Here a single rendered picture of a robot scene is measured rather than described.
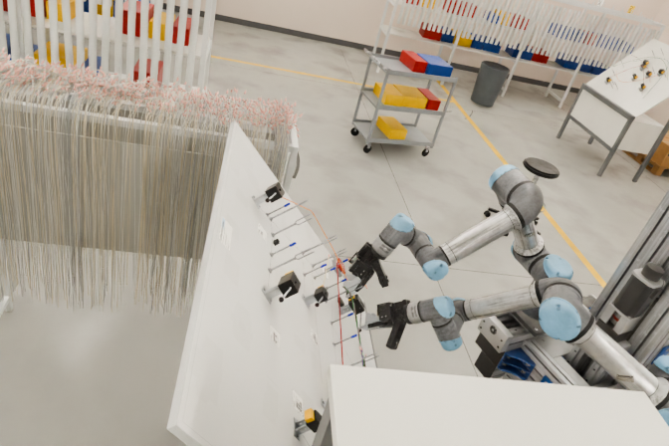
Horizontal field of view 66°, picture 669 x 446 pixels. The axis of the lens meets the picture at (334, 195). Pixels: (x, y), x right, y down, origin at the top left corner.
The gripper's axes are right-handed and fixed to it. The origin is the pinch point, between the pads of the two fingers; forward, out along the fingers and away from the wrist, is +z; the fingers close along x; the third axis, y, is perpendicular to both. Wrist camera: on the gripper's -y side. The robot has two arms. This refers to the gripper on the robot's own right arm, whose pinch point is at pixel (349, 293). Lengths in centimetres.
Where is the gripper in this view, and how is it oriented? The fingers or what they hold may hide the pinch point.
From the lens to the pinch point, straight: 190.2
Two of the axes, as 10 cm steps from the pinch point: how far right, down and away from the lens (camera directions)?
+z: -5.9, 7.5, 2.9
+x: -0.3, 3.4, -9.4
